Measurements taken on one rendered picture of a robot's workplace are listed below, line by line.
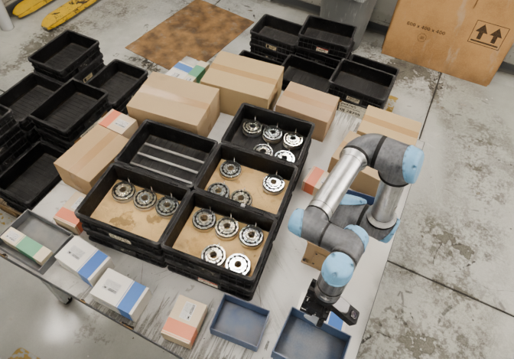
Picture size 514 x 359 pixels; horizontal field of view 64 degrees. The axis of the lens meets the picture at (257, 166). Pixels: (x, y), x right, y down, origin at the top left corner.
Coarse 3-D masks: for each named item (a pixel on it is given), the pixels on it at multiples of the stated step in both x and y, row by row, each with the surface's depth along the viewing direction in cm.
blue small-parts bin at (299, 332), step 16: (288, 320) 134; (304, 320) 133; (288, 336) 131; (304, 336) 131; (320, 336) 131; (336, 336) 131; (272, 352) 123; (288, 352) 128; (304, 352) 128; (320, 352) 128; (336, 352) 129
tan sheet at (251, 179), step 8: (224, 160) 204; (216, 168) 201; (248, 168) 202; (216, 176) 198; (240, 176) 199; (248, 176) 199; (256, 176) 199; (264, 176) 199; (208, 184) 195; (232, 184) 195; (240, 184) 196; (248, 184) 196; (256, 184) 196; (232, 192) 193; (256, 192) 193; (264, 192) 194; (240, 200) 190; (256, 200) 191; (264, 200) 191; (272, 200) 191; (280, 200) 191; (264, 208) 188; (272, 208) 188
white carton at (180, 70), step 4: (176, 64) 254; (180, 64) 255; (184, 64) 255; (188, 64) 255; (172, 68) 252; (176, 68) 252; (180, 68) 252; (184, 68) 253; (188, 68) 253; (192, 68) 253; (168, 72) 250; (172, 72) 250; (176, 72) 250; (180, 72) 250; (184, 72) 250; (188, 72) 250; (172, 76) 248; (176, 76) 248; (180, 76) 248; (184, 76) 248
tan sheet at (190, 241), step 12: (192, 216) 184; (216, 216) 184; (192, 228) 180; (228, 228) 181; (240, 228) 181; (180, 240) 176; (192, 240) 176; (204, 240) 177; (216, 240) 177; (228, 240) 177; (264, 240) 178; (192, 252) 173; (228, 252) 174; (240, 252) 174; (252, 252) 174; (252, 264) 171
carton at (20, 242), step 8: (8, 232) 182; (16, 232) 182; (8, 240) 179; (16, 240) 180; (24, 240) 180; (32, 240) 180; (16, 248) 180; (24, 248) 178; (32, 248) 178; (40, 248) 178; (32, 256) 175; (40, 256) 176; (48, 256) 177; (40, 264) 179
